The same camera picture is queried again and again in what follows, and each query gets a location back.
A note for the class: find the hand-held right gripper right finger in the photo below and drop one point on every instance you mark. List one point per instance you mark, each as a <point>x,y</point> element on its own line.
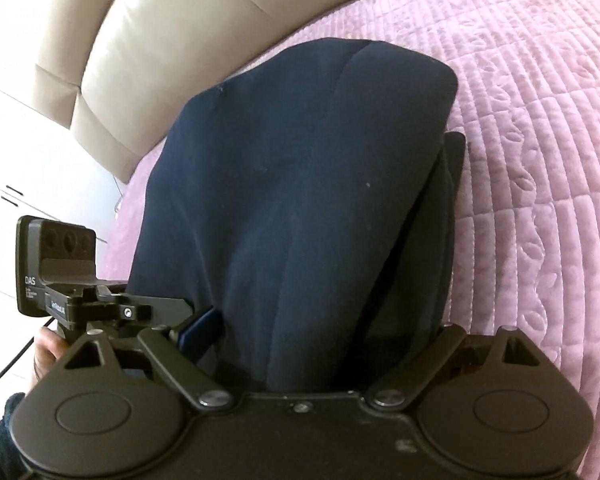
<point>445,342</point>

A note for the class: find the beige leather headboard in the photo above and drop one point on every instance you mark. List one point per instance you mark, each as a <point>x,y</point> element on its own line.
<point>170,35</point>

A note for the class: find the pink quilted blanket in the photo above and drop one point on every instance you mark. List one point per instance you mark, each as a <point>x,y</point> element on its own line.
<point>530,135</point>

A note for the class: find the white cabinet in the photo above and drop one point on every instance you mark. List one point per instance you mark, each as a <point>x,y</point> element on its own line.
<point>10,135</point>

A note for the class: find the navy white-striped sweatshirt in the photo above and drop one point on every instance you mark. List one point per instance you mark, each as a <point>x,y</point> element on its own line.
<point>290,185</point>

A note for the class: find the person's left hand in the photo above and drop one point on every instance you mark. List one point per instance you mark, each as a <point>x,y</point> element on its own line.
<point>45,352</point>

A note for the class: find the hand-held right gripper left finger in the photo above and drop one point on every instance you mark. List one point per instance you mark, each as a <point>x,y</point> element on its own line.
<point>198,332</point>

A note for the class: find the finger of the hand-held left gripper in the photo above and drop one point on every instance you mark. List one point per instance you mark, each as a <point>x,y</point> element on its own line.
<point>165,306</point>

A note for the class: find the person's left forearm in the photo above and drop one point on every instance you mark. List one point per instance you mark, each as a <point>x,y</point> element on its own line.
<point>0,425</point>

